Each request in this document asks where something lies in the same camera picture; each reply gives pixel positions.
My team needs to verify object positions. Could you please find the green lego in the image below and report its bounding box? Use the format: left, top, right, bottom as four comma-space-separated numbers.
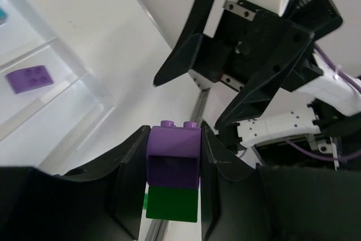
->
146, 186, 199, 223

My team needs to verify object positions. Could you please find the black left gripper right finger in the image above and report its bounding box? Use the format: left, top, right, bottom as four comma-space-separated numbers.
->
200, 122, 360, 240

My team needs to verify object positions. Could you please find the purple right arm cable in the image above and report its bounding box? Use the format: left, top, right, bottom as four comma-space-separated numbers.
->
239, 43, 361, 163

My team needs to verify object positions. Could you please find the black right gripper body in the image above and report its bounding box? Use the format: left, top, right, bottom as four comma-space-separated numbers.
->
188, 6, 315, 92

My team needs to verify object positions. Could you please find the purple rounded lego brick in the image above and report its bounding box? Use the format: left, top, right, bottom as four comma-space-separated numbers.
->
146, 120, 201, 189

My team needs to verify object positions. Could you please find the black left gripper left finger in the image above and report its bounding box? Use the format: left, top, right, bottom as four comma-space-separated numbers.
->
1, 126, 150, 240

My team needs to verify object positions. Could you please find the teal round lego brick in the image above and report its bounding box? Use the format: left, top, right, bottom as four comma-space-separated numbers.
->
0, 7, 8, 25

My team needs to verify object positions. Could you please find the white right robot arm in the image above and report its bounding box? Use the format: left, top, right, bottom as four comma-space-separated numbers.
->
153, 0, 360, 170

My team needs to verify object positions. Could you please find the white plastic divided tray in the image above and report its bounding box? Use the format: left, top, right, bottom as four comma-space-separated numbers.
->
1, 0, 114, 170

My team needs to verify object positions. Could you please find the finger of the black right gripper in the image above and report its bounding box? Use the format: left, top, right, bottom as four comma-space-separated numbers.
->
214, 30, 314, 130
153, 0, 214, 86

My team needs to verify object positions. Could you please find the aluminium right side rail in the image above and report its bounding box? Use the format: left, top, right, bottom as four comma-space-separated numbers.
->
115, 0, 212, 241

